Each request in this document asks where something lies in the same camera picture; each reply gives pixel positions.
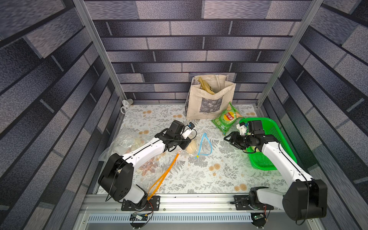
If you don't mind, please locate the pale pear with stem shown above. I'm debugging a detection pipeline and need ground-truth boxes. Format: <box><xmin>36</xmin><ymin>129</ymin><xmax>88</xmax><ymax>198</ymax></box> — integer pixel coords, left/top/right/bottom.
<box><xmin>186</xmin><ymin>143</ymin><xmax>197</xmax><ymax>155</ymax></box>

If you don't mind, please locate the clear bag of buns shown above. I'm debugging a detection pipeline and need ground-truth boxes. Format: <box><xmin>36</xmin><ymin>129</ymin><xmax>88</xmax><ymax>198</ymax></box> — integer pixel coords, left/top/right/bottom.
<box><xmin>180</xmin><ymin>133</ymin><xmax>213</xmax><ymax>159</ymax></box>

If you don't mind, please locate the clear orange zip-top bag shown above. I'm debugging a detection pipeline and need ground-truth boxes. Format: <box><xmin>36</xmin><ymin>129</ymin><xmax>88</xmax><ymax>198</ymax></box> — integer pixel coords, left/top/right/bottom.
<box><xmin>97</xmin><ymin>127</ymin><xmax>180</xmax><ymax>200</ymax></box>

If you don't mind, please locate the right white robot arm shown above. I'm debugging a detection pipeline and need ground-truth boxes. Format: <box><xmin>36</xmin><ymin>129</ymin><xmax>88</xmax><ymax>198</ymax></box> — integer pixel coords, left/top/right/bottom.
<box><xmin>224</xmin><ymin>118</ymin><xmax>328</xmax><ymax>221</ymax></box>

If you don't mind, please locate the green chips bag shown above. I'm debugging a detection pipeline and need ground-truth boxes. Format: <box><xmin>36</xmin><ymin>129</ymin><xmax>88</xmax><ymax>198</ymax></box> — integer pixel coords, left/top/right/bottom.
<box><xmin>212</xmin><ymin>103</ymin><xmax>243</xmax><ymax>135</ymax></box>

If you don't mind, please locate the beige canvas tote bag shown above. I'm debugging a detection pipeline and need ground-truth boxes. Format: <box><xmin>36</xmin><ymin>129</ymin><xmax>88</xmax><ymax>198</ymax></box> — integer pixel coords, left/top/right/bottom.
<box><xmin>185</xmin><ymin>74</ymin><xmax>236</xmax><ymax>120</ymax></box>

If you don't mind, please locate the green plastic basket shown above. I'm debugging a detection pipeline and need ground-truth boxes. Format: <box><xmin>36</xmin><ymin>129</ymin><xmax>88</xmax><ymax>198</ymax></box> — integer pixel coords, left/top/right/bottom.
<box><xmin>240</xmin><ymin>118</ymin><xmax>299</xmax><ymax>173</ymax></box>

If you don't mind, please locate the white cup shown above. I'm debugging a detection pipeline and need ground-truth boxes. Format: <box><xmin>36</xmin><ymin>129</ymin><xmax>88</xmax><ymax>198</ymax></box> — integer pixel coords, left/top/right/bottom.
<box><xmin>120</xmin><ymin>99</ymin><xmax>133</xmax><ymax>115</ymax></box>

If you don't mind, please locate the yellow snack packet in tote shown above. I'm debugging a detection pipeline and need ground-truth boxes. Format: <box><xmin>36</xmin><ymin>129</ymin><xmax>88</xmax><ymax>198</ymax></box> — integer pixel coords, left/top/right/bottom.
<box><xmin>197</xmin><ymin>77</ymin><xmax>215</xmax><ymax>95</ymax></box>

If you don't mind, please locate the right circuit board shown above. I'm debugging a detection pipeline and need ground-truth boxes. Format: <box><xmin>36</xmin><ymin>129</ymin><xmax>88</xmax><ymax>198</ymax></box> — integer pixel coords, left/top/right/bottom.
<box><xmin>251</xmin><ymin>213</ymin><xmax>267</xmax><ymax>229</ymax></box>

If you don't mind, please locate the circuit board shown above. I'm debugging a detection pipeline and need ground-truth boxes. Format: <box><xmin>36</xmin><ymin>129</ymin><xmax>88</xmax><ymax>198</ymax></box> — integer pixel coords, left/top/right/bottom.
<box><xmin>129</xmin><ymin>213</ymin><xmax>151</xmax><ymax>222</ymax></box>
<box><xmin>251</xmin><ymin>213</ymin><xmax>267</xmax><ymax>229</ymax></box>

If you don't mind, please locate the left circuit board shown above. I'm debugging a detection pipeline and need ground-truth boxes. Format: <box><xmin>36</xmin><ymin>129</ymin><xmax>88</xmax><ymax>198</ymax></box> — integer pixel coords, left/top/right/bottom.
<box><xmin>129</xmin><ymin>213</ymin><xmax>151</xmax><ymax>222</ymax></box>

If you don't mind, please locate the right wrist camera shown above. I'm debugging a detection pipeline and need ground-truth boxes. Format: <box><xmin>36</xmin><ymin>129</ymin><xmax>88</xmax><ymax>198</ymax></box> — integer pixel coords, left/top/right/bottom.
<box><xmin>236</xmin><ymin>122</ymin><xmax>248</xmax><ymax>136</ymax></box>

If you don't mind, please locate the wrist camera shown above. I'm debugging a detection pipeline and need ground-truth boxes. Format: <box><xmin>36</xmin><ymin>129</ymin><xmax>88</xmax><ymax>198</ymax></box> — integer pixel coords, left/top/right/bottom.
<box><xmin>182</xmin><ymin>122</ymin><xmax>197</xmax><ymax>139</ymax></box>
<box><xmin>236</xmin><ymin>122</ymin><xmax>248</xmax><ymax>136</ymax></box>

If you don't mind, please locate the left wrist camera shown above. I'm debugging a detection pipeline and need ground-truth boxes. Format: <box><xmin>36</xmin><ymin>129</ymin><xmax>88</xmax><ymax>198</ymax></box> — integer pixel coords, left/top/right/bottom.
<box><xmin>182</xmin><ymin>122</ymin><xmax>197</xmax><ymax>139</ymax></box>

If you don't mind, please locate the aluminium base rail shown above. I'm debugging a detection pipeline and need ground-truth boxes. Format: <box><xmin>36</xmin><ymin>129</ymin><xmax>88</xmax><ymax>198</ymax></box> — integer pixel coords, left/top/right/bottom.
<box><xmin>83</xmin><ymin>193</ymin><xmax>314</xmax><ymax>225</ymax></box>

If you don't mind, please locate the right aluminium frame post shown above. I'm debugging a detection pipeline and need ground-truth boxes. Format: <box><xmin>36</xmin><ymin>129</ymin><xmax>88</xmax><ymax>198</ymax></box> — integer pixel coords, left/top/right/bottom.
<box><xmin>256</xmin><ymin>0</ymin><xmax>323</xmax><ymax>109</ymax></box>

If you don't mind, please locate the aluminium frame post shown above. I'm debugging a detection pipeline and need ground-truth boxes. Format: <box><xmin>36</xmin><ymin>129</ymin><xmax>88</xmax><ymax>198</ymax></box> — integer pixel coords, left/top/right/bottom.
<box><xmin>73</xmin><ymin>0</ymin><xmax>127</xmax><ymax>100</ymax></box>
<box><xmin>256</xmin><ymin>0</ymin><xmax>323</xmax><ymax>109</ymax></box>

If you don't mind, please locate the left aluminium frame post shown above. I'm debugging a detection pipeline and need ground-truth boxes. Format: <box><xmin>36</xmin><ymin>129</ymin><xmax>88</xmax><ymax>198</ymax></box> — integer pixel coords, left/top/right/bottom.
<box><xmin>73</xmin><ymin>0</ymin><xmax>127</xmax><ymax>100</ymax></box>

